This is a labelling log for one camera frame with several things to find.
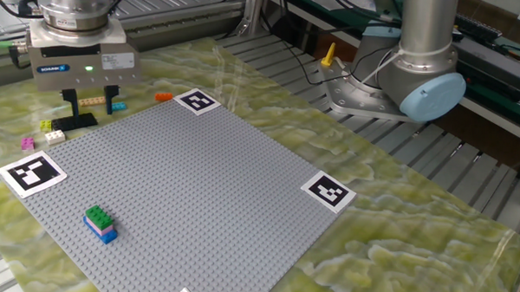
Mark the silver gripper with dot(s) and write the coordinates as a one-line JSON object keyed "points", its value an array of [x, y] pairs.
{"points": [[84, 76]]}

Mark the black Lego plate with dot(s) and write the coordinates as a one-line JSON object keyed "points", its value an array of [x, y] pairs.
{"points": [[88, 121]]}

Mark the lime green Lego brick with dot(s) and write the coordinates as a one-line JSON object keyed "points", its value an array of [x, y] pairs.
{"points": [[46, 125]]}

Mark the tan Lego plate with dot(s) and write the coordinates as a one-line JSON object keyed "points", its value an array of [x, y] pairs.
{"points": [[91, 101]]}

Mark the cyan Lego plate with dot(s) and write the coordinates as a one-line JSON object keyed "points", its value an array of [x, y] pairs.
{"points": [[120, 106]]}

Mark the white Lego brick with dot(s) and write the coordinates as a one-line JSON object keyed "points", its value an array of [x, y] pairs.
{"points": [[55, 137]]}

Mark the orange Lego brick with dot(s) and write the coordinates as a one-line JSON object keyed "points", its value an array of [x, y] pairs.
{"points": [[164, 96]]}

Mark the magenta Lego brick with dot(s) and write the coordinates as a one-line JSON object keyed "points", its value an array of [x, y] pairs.
{"points": [[27, 143]]}

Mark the pink Lego brick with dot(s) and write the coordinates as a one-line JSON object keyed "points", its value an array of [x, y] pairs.
{"points": [[107, 231]]}

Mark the grey Lego baseplate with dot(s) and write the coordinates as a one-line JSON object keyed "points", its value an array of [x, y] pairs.
{"points": [[192, 187]]}

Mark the blue Lego brick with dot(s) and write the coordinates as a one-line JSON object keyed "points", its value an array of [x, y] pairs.
{"points": [[109, 238]]}

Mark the yellow plastic tool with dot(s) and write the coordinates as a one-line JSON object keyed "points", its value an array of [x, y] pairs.
{"points": [[328, 57]]}

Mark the green topped bench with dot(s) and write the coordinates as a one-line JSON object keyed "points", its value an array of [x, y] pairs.
{"points": [[325, 20]]}

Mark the metal robot mounting plate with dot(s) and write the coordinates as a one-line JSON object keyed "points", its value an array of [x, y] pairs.
{"points": [[349, 104]]}

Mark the black electronics box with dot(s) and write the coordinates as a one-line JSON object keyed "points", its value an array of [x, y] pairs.
{"points": [[495, 60]]}

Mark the aluminium upright post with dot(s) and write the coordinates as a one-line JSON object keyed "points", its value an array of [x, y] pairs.
{"points": [[253, 12]]}

